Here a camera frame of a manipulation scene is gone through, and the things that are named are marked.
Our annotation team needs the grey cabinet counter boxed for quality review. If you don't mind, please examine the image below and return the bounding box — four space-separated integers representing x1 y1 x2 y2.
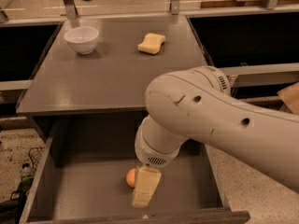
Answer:
17 15 206 119

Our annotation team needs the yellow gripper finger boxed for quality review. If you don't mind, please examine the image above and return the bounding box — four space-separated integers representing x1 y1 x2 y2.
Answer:
132 166 162 208

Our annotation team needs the green bottle on floor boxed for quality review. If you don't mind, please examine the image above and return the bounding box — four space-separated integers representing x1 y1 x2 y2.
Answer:
10 162 35 202

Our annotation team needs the yellow sponge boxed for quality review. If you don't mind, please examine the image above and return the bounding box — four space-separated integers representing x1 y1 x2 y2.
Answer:
137 33 165 55

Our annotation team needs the orange fruit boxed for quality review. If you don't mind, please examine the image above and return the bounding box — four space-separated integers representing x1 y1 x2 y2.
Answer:
126 168 135 188

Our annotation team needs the white ceramic bowl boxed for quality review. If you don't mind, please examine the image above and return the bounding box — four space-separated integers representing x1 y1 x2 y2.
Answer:
64 26 99 54

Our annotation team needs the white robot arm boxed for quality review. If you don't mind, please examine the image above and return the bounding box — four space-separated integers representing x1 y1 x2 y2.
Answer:
133 66 299 208

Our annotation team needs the black wire basket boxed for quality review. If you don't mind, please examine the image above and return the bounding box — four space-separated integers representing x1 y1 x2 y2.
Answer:
28 147 44 169

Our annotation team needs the metal bracket left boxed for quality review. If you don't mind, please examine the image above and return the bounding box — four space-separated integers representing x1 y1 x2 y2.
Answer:
63 0 78 20

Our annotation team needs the open grey top drawer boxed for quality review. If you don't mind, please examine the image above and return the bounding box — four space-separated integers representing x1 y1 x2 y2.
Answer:
21 112 249 224

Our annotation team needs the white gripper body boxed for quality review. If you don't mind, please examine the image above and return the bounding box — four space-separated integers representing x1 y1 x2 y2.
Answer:
135 127 181 168

